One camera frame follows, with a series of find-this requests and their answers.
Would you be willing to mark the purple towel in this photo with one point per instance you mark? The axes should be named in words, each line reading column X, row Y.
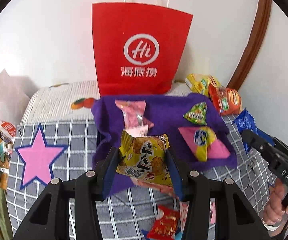
column 166, row 113

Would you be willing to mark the strawberry white snack packet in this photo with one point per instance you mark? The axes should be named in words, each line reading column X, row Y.
column 184, row 211

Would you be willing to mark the pink paper star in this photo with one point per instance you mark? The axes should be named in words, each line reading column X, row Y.
column 38, row 158

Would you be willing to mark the pink yellow crisps packet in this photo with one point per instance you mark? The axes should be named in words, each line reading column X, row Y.
column 204, row 143

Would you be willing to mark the green snack packet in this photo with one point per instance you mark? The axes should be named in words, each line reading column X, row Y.
column 197, row 114

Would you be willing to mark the red small snack packet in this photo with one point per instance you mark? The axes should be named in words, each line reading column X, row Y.
column 165, row 224

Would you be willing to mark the yellow chips bag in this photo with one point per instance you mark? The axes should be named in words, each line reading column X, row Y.
column 200, row 83

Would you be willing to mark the orange chips bag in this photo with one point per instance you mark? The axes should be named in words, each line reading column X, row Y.
column 226, row 101

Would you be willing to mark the wooden door frame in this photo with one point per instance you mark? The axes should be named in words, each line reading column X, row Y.
column 256, row 37

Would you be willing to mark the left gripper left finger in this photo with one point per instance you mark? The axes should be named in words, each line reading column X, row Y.
column 109, row 169

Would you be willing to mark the person right hand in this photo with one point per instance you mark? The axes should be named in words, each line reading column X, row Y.
column 275, row 215

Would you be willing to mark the red paper shopping bag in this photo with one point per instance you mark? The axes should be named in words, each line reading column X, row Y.
column 137, row 47

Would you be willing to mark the yellow rice cracker packet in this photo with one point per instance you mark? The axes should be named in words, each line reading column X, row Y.
column 143, row 158

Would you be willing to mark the pink wafer packet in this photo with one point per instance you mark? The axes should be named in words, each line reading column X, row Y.
column 134, row 121

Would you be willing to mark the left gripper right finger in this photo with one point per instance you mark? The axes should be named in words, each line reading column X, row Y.
column 174, row 173

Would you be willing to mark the blue cookie packet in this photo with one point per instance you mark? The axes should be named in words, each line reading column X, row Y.
column 245, row 121

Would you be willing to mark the white plastic bag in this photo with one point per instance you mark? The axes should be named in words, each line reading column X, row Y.
column 15, row 94

